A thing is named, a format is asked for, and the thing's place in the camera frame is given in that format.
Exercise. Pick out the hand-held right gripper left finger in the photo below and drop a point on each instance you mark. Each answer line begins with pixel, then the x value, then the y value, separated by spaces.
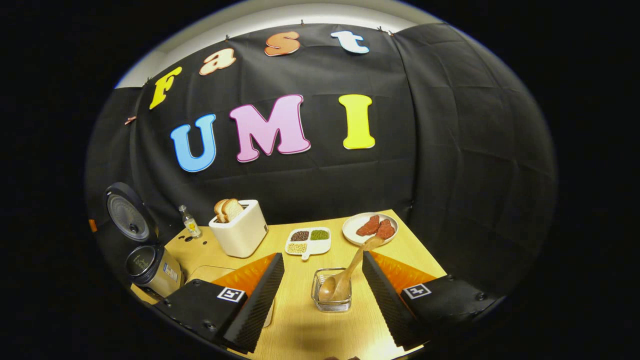
pixel 257 300

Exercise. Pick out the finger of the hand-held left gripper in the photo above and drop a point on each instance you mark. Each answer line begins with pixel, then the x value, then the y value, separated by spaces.
pixel 93 226

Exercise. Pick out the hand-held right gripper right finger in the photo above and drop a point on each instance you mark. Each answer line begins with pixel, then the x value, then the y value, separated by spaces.
pixel 387 300

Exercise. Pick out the wooden spoon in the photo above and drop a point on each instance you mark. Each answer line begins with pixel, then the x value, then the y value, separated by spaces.
pixel 336 287

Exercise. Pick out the clear plastic rice container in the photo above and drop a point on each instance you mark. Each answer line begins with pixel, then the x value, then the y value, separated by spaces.
pixel 205 274

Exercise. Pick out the dark grey rice cooker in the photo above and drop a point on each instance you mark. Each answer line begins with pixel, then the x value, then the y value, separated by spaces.
pixel 155 274

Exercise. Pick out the white toaster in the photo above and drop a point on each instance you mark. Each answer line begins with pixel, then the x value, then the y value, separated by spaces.
pixel 242 235

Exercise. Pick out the red meat piece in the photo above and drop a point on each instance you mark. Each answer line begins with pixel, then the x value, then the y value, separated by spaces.
pixel 385 229
pixel 368 226

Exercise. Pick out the white round plate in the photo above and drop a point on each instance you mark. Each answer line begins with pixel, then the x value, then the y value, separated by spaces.
pixel 352 227

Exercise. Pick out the white divided bean dish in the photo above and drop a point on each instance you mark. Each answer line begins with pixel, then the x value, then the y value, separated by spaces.
pixel 320 246

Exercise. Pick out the small clear glass bottle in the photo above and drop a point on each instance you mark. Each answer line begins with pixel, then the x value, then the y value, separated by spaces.
pixel 191 226

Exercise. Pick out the copper cloth clip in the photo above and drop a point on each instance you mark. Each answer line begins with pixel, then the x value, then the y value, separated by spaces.
pixel 130 120

